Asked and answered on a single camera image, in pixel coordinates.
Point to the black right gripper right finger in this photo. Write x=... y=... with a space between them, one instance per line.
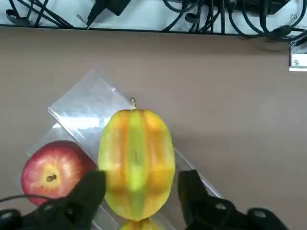
x=204 y=210

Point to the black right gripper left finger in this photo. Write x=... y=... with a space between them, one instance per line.
x=79 y=203

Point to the yellow star fruit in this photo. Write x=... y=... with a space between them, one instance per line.
x=141 y=226
x=136 y=155

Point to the clear acrylic stepped display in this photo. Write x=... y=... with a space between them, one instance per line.
x=81 y=107

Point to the red apple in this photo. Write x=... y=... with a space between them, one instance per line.
x=57 y=163

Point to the black power adapter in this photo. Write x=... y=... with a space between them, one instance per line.
x=115 y=7

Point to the white bracket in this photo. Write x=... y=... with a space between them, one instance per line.
x=298 y=56

